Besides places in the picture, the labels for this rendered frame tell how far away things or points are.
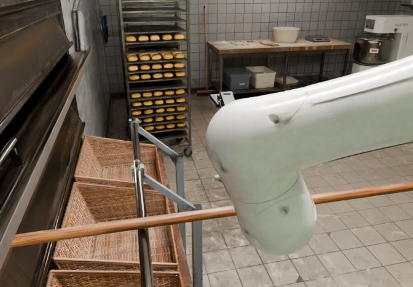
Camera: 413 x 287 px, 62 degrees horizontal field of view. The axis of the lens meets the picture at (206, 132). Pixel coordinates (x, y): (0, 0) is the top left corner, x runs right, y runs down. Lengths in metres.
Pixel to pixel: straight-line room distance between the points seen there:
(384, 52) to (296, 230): 5.68
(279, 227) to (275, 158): 0.10
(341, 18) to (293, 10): 0.95
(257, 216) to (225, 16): 5.61
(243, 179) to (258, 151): 0.04
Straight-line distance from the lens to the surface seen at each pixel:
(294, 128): 0.38
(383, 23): 6.07
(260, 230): 0.47
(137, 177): 1.22
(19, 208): 0.73
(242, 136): 0.38
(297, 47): 5.58
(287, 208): 0.45
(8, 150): 0.84
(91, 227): 0.98
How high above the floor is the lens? 1.79
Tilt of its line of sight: 23 degrees down
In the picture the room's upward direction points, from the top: straight up
